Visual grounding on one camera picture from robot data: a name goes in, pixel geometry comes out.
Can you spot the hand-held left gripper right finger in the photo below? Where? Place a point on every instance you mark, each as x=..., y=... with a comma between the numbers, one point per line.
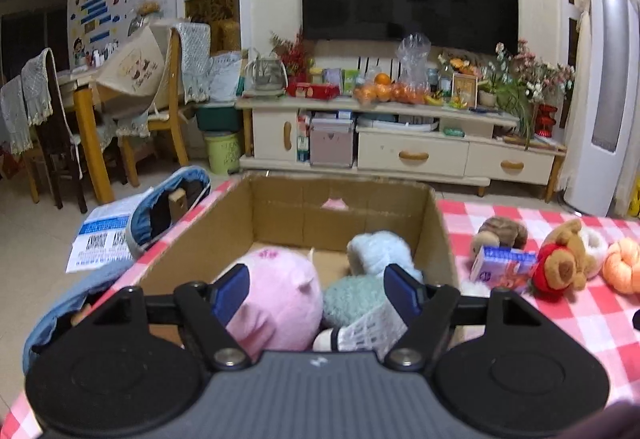
x=402, y=291

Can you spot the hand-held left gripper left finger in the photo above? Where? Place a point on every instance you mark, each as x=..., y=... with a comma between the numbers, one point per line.
x=232, y=289

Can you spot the pink pig plush toy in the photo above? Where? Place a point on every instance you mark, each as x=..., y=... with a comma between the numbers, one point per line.
x=280, y=299

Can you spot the light blue elephant plush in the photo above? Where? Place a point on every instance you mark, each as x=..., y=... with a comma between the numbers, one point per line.
x=375, y=249

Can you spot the green fluffy plush toy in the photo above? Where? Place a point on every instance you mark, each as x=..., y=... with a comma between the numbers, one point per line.
x=350, y=301

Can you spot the white mesh toy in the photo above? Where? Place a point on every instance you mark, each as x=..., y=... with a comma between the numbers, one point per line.
x=365, y=331

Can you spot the brown cardboard box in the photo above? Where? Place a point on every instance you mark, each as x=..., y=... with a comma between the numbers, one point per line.
x=280, y=209

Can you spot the brown hedgehog plush toy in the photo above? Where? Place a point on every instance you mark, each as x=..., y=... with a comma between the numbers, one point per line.
x=500, y=231

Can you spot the brown bear plush red scarf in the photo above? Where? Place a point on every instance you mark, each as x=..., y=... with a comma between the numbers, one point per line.
x=560, y=264

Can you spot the white fluffy plush toy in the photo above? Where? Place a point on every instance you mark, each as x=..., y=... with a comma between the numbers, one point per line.
x=595, y=244

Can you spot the orange knitted toy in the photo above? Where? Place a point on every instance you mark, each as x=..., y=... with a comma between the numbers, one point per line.
x=622, y=264

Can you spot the blue tissue packet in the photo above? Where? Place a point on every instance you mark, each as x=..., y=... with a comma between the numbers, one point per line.
x=500, y=266

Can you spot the blue denim basket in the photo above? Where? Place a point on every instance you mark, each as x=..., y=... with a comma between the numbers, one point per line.
x=150, y=214

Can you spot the cream television cabinet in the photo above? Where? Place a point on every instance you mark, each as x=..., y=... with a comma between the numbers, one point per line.
x=410, y=154

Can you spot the light green trash bin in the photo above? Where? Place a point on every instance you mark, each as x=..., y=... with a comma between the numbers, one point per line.
x=222, y=151

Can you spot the white and blue leaflet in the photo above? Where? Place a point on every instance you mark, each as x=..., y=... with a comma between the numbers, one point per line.
x=100, y=239

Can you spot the pink storage box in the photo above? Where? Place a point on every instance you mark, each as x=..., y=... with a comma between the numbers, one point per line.
x=330, y=141

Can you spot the blue denim cloth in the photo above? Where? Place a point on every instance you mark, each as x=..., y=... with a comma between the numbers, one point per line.
x=65, y=304

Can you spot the dark green storage box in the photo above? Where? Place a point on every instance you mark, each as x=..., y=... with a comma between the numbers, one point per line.
x=217, y=116

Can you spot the pink checkered tablecloth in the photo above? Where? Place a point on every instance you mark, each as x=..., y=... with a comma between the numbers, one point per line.
x=590, y=319

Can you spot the bunch of bananas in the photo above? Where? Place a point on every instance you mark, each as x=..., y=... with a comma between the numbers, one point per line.
x=434, y=99

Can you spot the pile of oranges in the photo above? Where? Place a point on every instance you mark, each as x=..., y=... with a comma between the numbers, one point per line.
x=385, y=91

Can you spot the wooden dining table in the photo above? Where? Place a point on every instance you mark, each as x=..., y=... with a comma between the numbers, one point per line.
x=92, y=144

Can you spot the white printed sack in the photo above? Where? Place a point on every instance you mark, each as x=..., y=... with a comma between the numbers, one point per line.
x=225, y=76

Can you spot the red flat box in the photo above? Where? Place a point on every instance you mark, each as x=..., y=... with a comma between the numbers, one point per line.
x=312, y=90

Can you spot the glass electric kettle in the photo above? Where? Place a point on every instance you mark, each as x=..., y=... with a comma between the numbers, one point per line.
x=265, y=74

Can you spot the green potted plant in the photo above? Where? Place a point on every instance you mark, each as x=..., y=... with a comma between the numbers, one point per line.
x=510, y=101

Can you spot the dark wooden chair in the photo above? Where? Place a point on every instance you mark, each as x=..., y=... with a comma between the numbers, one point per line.
x=57, y=154

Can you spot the red candle holder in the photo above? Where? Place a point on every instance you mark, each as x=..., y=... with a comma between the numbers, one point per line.
x=546, y=119

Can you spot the clear plastic bag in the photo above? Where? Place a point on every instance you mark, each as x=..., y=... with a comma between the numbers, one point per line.
x=414, y=61

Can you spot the white lace chair cover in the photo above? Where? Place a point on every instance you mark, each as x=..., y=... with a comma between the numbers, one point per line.
x=40, y=84
x=192, y=59

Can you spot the red berry branches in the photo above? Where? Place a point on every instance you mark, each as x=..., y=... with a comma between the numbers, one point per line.
x=292, y=54

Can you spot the beige canvas tote bag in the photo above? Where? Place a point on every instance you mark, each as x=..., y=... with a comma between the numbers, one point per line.
x=132, y=64

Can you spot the yellow detergent bottle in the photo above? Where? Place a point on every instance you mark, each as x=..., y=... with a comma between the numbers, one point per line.
x=635, y=204

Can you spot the pink artificial flowers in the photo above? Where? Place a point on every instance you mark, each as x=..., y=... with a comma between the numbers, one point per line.
x=540, y=71

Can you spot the white tower air conditioner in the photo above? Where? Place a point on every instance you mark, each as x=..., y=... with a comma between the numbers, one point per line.
x=600, y=119

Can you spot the wooden picture frame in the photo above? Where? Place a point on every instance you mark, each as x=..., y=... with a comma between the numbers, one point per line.
x=464, y=90

